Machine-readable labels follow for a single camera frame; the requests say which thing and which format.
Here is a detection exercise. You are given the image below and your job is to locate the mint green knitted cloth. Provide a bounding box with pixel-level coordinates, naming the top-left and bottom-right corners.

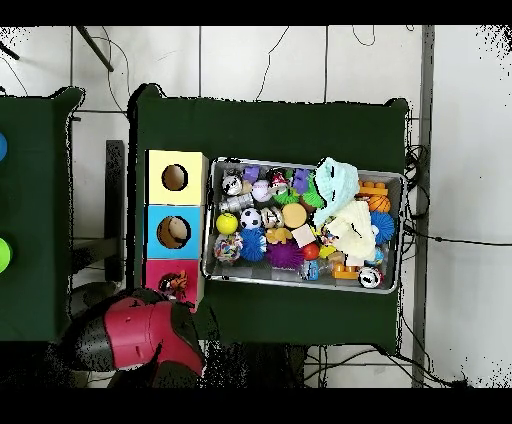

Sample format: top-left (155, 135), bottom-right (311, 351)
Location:
top-left (311, 157), bottom-right (361, 231)

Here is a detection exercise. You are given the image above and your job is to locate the cream knitted cloth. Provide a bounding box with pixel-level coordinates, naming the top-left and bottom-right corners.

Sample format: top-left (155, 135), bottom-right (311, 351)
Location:
top-left (323, 199), bottom-right (377, 261)

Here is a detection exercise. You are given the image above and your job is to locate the orange striped tiger plush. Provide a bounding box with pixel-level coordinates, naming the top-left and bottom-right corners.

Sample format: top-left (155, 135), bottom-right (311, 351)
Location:
top-left (158, 270), bottom-right (190, 294)

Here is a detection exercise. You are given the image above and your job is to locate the shallow clear mesh bin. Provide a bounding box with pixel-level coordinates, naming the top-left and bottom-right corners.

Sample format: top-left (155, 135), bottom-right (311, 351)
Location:
top-left (203, 158), bottom-right (405, 295)

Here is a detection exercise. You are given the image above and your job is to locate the wooden box with three holes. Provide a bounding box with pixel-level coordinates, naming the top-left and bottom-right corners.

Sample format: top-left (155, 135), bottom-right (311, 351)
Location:
top-left (143, 149), bottom-right (210, 309)

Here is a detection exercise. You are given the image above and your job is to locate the small soccer ball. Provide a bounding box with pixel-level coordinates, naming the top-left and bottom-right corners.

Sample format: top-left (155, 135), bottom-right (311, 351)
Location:
top-left (239, 207), bottom-right (264, 231)

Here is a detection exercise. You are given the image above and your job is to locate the yellow smiley ball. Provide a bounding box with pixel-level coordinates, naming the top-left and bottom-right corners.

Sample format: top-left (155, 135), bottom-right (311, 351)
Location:
top-left (215, 211), bottom-right (240, 237)

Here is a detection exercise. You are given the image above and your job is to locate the small blue spiky ball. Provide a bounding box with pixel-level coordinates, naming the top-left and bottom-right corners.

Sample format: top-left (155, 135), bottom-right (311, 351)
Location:
top-left (239, 227), bottom-right (269, 263)

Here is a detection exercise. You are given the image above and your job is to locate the tan round wooden disc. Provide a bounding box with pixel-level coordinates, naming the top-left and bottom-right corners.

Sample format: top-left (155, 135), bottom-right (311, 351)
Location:
top-left (281, 202), bottom-right (309, 229)

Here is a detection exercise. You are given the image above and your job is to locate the purple spiky toy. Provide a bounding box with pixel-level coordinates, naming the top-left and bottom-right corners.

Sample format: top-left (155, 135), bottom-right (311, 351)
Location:
top-left (266, 239), bottom-right (306, 270)

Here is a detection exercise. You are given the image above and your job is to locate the tan wooden block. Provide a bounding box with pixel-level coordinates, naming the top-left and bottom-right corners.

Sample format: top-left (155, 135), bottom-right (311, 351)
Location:
top-left (291, 224), bottom-right (318, 249)

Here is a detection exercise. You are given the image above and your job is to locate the dark green table cloth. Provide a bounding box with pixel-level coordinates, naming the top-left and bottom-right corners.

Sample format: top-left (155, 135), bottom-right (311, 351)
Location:
top-left (126, 83), bottom-right (411, 353)

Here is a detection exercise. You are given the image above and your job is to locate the green side table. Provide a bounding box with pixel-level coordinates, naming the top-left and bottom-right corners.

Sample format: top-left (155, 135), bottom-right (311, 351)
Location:
top-left (0, 86), bottom-right (93, 345)

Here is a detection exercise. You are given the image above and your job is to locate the black tripod leg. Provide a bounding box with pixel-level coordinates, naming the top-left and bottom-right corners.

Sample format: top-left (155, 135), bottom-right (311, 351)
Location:
top-left (75, 26), bottom-right (115, 73)

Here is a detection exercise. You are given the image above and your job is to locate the green disc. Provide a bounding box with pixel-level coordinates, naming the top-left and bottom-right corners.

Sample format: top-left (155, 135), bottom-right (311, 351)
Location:
top-left (0, 237), bottom-right (13, 273)

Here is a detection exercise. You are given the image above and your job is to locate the colourful knotted rope ball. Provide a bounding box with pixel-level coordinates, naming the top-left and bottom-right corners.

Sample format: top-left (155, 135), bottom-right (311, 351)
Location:
top-left (213, 233), bottom-right (245, 266)

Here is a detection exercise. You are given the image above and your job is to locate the black cable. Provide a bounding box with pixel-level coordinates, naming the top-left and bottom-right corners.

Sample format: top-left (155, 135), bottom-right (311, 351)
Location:
top-left (403, 227), bottom-right (512, 248)

